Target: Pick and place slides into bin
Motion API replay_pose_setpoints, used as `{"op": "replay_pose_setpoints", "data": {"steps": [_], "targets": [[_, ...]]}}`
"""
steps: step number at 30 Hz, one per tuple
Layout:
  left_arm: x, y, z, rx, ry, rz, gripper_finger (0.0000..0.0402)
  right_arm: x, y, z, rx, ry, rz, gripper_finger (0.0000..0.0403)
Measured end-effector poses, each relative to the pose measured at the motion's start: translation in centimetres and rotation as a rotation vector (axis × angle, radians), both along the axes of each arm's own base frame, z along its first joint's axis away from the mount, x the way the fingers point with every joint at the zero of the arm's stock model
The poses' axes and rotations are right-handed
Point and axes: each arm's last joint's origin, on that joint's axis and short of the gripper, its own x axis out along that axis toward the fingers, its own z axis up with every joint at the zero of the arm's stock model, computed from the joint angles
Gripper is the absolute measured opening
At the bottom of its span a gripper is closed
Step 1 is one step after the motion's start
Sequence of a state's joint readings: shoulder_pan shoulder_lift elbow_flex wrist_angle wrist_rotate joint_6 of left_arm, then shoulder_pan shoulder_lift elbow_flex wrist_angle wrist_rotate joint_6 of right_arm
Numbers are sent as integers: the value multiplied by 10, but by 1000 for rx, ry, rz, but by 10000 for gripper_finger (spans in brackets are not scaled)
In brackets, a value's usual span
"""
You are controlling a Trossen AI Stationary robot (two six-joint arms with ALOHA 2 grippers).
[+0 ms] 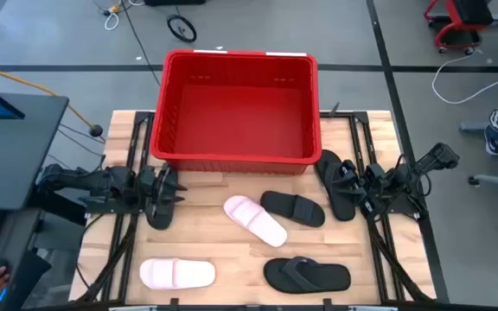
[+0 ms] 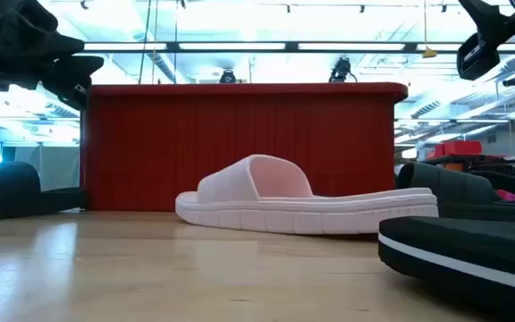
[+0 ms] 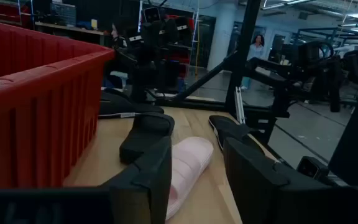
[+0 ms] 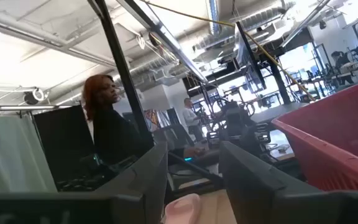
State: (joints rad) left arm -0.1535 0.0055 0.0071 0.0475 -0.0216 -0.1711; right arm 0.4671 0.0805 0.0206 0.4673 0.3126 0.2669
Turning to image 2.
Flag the black padded slide sandal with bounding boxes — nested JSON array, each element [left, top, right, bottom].
[[395, 161, 515, 223], [0, 160, 87, 223]]

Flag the black hanging cable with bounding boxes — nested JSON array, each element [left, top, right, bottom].
[[139, 0, 154, 85]]

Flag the red storage bins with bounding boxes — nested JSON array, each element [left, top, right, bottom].
[[426, 140, 484, 161]]

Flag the black overhead frame bar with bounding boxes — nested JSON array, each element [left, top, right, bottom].
[[82, 41, 515, 54]]

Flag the pale pink slide sandal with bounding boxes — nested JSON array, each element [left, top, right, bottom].
[[174, 154, 440, 236]]

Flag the black flip flop sandal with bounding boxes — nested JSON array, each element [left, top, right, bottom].
[[377, 160, 515, 314]]

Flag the red plastic bin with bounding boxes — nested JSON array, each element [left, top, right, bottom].
[[80, 81, 409, 213]]

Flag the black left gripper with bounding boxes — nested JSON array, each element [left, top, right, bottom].
[[0, 0, 106, 111]]

